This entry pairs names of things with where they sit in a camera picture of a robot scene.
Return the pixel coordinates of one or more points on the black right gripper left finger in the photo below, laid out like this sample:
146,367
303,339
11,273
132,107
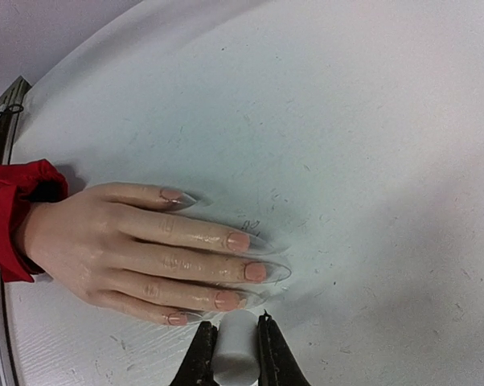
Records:
195,369

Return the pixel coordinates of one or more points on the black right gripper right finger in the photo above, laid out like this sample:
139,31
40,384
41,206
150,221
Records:
278,366

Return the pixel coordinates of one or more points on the white nail polish cap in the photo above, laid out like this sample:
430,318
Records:
235,358

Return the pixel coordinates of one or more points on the red sleeved forearm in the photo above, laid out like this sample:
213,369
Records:
21,185

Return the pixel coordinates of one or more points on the mannequin hand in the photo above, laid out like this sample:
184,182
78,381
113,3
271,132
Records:
125,247

